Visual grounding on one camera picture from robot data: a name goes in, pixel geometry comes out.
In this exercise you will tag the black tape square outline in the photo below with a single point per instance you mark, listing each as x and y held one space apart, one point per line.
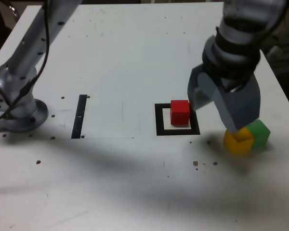
178 132

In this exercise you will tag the yellow cube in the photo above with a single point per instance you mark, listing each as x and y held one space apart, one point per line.
238 145

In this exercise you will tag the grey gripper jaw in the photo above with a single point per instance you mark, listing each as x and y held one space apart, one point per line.
240 108
202 91

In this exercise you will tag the green cube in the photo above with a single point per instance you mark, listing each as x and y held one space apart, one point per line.
261 134

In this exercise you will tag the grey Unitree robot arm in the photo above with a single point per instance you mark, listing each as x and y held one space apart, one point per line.
21 72

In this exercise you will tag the red cube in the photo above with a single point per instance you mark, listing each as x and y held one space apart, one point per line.
180 113

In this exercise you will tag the black tape strip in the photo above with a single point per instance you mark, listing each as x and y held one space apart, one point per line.
78 125

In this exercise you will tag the metal chair frame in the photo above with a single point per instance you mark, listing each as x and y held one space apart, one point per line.
14 10

